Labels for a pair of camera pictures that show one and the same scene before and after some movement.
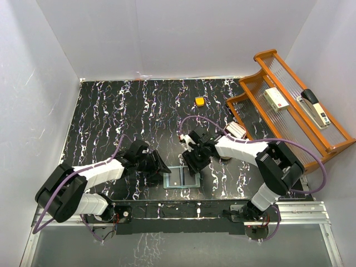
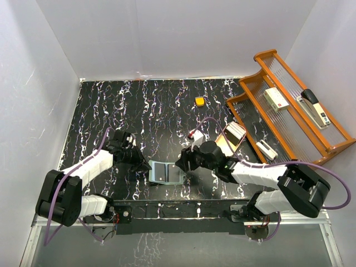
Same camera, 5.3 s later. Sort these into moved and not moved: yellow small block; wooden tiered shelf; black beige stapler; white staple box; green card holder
Moved: green card holder
Not moved: wooden tiered shelf; yellow small block; black beige stapler; white staple box
